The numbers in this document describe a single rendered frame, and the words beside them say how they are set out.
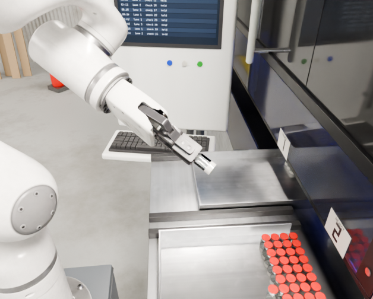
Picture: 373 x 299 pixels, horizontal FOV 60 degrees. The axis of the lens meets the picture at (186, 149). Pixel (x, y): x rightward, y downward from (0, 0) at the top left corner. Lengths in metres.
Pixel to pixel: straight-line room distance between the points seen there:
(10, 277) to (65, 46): 0.38
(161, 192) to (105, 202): 1.34
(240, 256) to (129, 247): 1.25
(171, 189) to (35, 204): 0.59
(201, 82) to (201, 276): 0.80
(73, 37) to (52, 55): 0.04
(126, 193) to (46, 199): 1.88
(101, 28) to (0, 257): 0.40
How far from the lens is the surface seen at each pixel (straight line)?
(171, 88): 1.36
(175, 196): 0.97
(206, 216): 0.90
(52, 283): 0.66
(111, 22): 0.57
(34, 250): 0.60
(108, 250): 2.02
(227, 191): 0.99
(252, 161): 1.13
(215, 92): 1.35
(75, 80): 0.56
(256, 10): 1.07
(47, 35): 0.60
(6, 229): 0.47
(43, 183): 0.48
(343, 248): 0.74
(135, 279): 1.87
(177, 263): 0.81
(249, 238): 0.87
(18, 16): 0.49
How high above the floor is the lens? 1.53
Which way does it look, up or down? 34 degrees down
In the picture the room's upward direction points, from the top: straight up
